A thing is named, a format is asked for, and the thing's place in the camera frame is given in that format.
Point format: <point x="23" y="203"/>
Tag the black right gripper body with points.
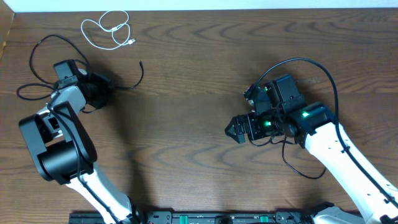
<point x="265" y="124"/>

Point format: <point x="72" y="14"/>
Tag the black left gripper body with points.
<point x="100" y="89"/>

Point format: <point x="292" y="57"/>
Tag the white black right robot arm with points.
<point x="280" y="110"/>

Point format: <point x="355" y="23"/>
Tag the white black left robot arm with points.
<point x="62" y="150"/>

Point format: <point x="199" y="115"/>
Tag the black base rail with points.
<point x="168" y="217"/>

